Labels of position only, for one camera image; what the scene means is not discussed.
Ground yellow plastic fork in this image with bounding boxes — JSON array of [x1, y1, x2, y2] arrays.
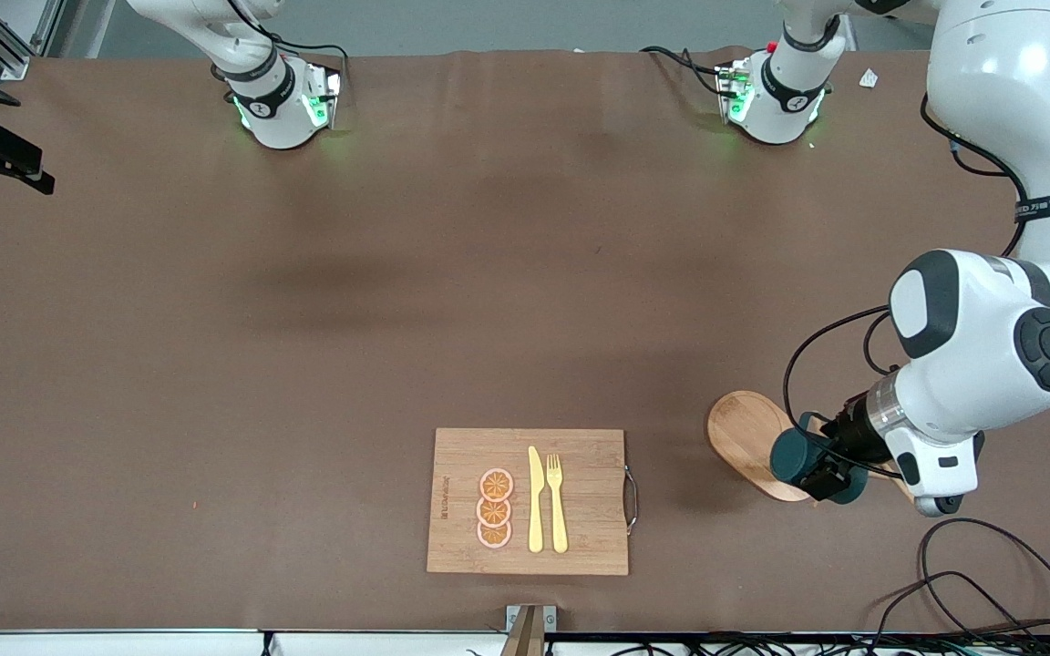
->
[[546, 454, 570, 554]]

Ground yellow plastic knife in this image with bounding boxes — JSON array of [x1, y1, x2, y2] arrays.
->
[[528, 446, 545, 554]]

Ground black arm base cable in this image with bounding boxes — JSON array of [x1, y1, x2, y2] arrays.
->
[[270, 36, 350, 92], [639, 44, 728, 97]]

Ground wooden mug tree stand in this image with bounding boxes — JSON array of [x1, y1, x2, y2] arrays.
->
[[707, 390, 916, 504]]

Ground black cable bundle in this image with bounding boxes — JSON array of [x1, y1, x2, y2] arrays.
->
[[552, 631, 1050, 656]]

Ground bamboo cutting board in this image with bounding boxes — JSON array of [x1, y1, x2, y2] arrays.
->
[[427, 428, 640, 577]]

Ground brown table cover sheet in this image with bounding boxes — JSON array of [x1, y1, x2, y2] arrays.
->
[[0, 47, 1050, 634]]

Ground dark teal ribbed cup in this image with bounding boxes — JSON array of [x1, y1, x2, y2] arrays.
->
[[769, 415, 868, 505]]

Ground black looped cable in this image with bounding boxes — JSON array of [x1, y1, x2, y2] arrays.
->
[[871, 571, 1050, 643], [919, 518, 1050, 643]]

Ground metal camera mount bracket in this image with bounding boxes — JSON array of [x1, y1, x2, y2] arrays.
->
[[505, 604, 558, 656]]

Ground aluminium frame profile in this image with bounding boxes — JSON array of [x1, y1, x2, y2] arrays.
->
[[0, 0, 66, 81]]

